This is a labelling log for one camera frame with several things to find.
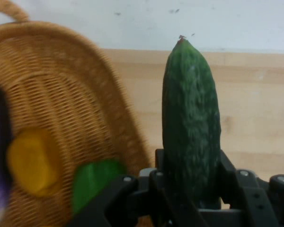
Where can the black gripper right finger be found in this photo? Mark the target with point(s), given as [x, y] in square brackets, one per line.
[255, 201]

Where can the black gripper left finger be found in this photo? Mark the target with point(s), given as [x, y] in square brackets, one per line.
[142, 201]

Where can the long dark green cucumber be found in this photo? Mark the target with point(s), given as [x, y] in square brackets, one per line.
[191, 113]

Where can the green bell pepper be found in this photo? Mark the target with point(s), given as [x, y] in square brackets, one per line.
[92, 182]

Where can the bamboo cutting board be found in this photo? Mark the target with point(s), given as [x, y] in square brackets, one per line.
[255, 106]

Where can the small orange-yellow bell pepper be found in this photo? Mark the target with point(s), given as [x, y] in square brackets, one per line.
[32, 163]

